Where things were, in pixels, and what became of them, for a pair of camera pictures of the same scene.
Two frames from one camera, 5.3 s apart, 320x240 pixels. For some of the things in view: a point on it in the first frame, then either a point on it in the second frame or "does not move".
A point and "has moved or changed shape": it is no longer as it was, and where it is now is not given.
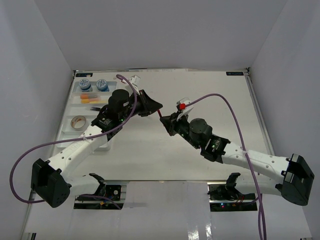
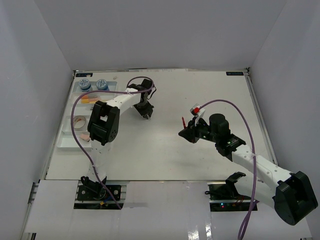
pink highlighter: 94,99 does not move
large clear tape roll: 79,122 does not move
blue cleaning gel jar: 102,85 does not move
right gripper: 171,122 to 190,133
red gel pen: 159,112 has moved or changed shape
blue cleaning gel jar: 85,85 does not move
